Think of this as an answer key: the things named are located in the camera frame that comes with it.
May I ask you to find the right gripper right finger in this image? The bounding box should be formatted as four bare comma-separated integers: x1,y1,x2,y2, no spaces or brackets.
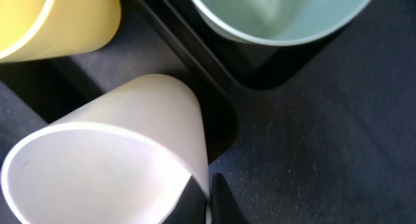
210,172,250,224

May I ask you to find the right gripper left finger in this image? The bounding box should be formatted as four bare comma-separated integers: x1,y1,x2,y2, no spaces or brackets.
162,177,208,224

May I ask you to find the white cup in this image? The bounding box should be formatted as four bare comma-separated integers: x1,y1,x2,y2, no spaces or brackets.
0,73,211,224

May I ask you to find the green cup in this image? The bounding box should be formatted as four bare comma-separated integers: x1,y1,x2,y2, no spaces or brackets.
184,0,380,47

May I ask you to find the yellow cup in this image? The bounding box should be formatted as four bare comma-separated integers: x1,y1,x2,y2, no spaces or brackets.
0,0,122,64

